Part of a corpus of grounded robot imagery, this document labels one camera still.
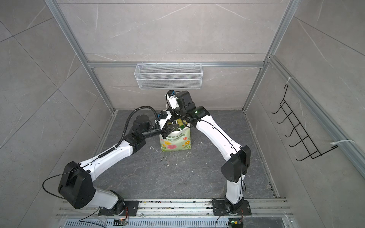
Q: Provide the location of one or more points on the white floral paper bag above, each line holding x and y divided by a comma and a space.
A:
177, 141

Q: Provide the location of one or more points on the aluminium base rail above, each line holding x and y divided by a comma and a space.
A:
180, 213

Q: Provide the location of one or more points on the black wire hook rack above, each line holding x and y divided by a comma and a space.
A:
297, 128

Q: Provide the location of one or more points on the white wire mesh basket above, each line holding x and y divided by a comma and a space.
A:
153, 76

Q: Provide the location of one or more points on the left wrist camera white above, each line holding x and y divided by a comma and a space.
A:
162, 118

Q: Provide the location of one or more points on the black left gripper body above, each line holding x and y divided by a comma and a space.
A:
163, 131

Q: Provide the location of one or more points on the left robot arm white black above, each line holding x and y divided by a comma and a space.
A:
76, 184

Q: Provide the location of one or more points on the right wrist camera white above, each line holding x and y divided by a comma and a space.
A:
172, 99

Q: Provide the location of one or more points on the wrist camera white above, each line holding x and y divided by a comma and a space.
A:
162, 118
172, 99

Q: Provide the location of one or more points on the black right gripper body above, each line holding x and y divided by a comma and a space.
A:
177, 113

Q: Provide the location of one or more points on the yellow chips snack bag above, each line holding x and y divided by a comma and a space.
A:
181, 124

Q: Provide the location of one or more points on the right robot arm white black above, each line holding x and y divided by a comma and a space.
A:
237, 158

